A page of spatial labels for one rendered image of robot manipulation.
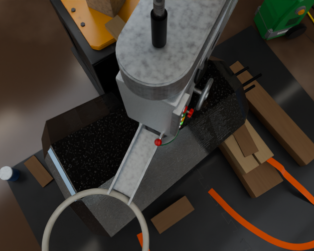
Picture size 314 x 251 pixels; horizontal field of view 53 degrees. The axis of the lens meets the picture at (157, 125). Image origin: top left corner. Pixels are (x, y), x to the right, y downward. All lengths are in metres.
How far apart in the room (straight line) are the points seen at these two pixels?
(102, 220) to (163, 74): 1.13
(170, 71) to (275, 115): 1.83
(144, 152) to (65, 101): 1.33
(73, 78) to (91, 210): 1.37
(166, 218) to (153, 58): 1.62
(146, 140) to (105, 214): 0.49
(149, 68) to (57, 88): 1.99
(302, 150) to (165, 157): 1.23
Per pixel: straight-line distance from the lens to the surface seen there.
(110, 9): 1.97
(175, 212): 2.33
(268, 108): 2.61
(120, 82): 1.02
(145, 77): 0.84
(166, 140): 1.65
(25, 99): 2.84
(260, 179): 2.44
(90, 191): 1.58
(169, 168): 1.78
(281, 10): 2.72
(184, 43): 0.89
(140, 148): 1.54
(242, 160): 2.32
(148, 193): 1.81
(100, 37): 1.99
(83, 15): 2.09
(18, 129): 2.79
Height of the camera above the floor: 2.46
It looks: 75 degrees down
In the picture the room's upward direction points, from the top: 2 degrees counter-clockwise
